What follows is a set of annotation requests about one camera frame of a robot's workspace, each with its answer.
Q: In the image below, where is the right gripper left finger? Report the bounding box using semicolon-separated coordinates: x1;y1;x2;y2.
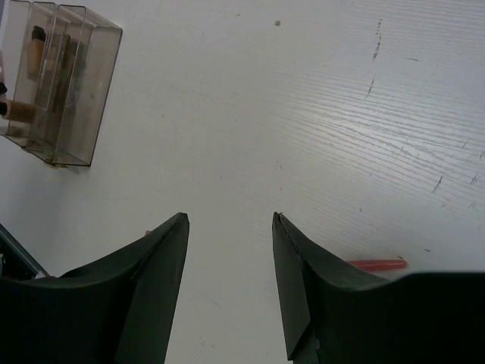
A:
1;213;189;363

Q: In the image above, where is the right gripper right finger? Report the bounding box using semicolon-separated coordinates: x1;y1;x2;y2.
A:
272;213;484;363

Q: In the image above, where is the coral short makeup brush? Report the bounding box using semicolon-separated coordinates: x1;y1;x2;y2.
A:
348;259;408;272

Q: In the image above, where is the round foundation bottle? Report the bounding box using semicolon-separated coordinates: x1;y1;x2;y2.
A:
0;99;36;124

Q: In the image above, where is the beige foundation tube black cap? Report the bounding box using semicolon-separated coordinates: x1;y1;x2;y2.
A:
27;26;46;81

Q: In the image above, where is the clear middle organizer bin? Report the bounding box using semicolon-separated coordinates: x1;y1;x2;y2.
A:
27;2;61;162

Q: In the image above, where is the clear organizer bin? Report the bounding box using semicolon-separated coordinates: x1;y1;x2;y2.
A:
27;2;61;162
51;4;123;167
1;1;30;103

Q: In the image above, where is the clear right organizer bin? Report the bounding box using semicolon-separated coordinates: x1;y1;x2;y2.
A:
51;4;123;167

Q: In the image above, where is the clear left organizer bin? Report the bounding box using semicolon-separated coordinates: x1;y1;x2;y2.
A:
1;1;30;103

